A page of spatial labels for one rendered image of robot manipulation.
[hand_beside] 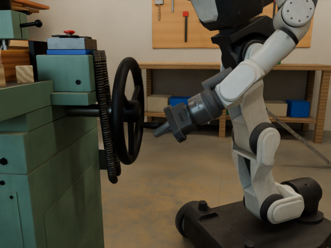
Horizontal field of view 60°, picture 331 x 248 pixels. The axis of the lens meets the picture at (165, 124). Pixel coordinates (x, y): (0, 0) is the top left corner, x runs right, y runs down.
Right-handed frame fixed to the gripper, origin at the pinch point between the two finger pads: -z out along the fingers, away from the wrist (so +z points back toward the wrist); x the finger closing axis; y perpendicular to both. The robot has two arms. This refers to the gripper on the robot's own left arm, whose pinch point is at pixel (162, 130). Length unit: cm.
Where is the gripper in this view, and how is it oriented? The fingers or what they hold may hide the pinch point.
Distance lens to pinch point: 86.8
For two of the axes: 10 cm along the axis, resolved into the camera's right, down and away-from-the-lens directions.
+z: 8.6, -4.7, -2.1
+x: -3.2, -8.1, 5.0
